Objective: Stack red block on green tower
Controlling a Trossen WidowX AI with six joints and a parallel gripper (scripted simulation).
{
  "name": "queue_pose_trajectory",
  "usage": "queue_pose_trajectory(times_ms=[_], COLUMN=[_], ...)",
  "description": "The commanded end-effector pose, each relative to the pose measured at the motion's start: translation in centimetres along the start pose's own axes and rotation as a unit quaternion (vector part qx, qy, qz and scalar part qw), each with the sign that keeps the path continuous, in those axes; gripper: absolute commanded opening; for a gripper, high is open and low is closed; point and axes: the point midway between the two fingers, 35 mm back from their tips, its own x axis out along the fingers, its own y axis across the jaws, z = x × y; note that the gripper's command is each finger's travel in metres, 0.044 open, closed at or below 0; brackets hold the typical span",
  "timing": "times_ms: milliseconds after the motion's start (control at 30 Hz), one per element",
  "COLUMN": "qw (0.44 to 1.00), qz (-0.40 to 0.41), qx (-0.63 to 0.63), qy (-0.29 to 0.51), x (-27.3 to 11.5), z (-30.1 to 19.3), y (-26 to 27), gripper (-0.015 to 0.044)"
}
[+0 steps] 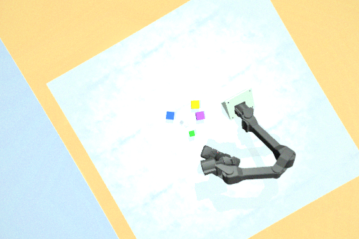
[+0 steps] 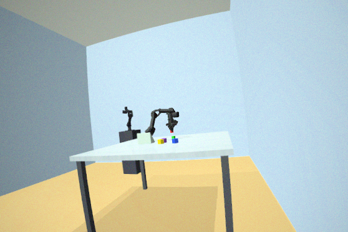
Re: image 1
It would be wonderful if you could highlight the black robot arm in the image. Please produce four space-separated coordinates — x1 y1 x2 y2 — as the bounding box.
200 102 296 185

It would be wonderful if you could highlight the blue block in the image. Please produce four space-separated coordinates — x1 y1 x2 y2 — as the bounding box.
166 112 174 120

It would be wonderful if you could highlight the purple cube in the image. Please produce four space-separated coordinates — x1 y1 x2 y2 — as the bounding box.
196 111 205 120

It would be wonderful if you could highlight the yellow block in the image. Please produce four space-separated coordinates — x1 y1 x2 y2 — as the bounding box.
191 100 199 109

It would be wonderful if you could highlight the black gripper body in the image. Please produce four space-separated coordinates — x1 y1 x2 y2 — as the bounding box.
200 145 241 166

